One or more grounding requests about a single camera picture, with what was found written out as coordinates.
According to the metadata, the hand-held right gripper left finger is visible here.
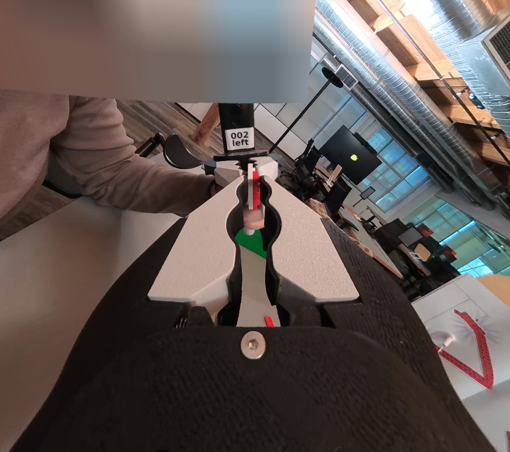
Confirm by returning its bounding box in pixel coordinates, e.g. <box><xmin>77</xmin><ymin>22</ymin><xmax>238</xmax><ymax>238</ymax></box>
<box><xmin>147</xmin><ymin>176</ymin><xmax>244</xmax><ymax>308</ymax></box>

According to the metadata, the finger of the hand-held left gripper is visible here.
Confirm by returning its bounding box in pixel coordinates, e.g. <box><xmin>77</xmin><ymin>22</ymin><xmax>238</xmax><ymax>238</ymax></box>
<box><xmin>258</xmin><ymin>156</ymin><xmax>280</xmax><ymax>182</ymax></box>
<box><xmin>215</xmin><ymin>161</ymin><xmax>244</xmax><ymax>187</ymax></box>

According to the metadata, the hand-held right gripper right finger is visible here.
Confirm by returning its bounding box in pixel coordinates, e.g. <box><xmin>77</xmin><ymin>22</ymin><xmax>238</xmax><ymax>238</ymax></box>
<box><xmin>259</xmin><ymin>177</ymin><xmax>361</xmax><ymax>304</ymax></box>

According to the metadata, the red and white lego plate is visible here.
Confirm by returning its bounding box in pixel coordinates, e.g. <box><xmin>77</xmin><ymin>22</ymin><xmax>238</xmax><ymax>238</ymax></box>
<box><xmin>246</xmin><ymin>163</ymin><xmax>262</xmax><ymax>210</ymax></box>

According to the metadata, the pink lego piece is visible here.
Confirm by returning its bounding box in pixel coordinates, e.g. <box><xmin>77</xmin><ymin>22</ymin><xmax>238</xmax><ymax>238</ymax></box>
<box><xmin>242</xmin><ymin>208</ymin><xmax>265</xmax><ymax>236</ymax></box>

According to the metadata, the person's left forearm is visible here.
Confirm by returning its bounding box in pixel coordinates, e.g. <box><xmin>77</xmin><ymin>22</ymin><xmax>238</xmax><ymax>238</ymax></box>
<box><xmin>50</xmin><ymin>96</ymin><xmax>216</xmax><ymax>218</ymax></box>

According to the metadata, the lego instruction booklet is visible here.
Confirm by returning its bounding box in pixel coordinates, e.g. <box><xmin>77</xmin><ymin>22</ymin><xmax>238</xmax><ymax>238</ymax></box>
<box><xmin>411</xmin><ymin>274</ymin><xmax>510</xmax><ymax>452</ymax></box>

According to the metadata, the black chair armrest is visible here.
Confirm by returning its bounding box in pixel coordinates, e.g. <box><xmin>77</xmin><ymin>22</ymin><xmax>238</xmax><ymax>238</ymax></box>
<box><xmin>135</xmin><ymin>132</ymin><xmax>205</xmax><ymax>170</ymax></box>

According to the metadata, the black floor lamp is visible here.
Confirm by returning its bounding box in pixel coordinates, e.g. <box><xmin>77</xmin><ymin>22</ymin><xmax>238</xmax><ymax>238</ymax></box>
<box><xmin>269</xmin><ymin>66</ymin><xmax>346</xmax><ymax>154</ymax></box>

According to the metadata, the person's upper body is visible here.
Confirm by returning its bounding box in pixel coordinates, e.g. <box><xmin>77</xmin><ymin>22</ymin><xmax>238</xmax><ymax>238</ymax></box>
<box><xmin>0</xmin><ymin>90</ymin><xmax>70</xmax><ymax>223</ymax></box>

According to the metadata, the black wall monitor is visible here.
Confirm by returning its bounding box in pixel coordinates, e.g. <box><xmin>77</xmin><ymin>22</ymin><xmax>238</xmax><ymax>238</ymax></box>
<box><xmin>318</xmin><ymin>125</ymin><xmax>384</xmax><ymax>186</ymax></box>

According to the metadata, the large silver air duct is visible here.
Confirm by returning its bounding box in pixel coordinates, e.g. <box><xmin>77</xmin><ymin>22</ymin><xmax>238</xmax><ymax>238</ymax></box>
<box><xmin>412</xmin><ymin>0</ymin><xmax>510</xmax><ymax>128</ymax></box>

